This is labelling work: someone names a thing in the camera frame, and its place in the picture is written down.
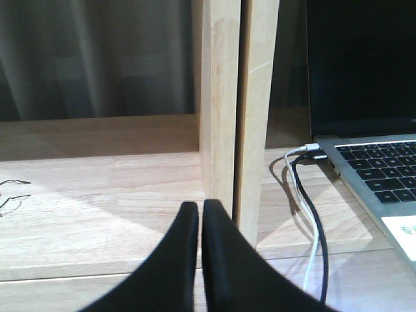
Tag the grey curtain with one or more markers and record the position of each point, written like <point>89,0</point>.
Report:
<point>84,59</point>

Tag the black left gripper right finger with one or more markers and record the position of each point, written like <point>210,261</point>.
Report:
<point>237,278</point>

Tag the wooden shelving unit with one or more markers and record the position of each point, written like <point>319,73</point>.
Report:
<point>85,200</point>

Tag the silver laptop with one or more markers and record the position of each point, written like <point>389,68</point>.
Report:
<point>361,83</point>

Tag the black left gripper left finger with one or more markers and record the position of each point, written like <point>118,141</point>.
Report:
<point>165,280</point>

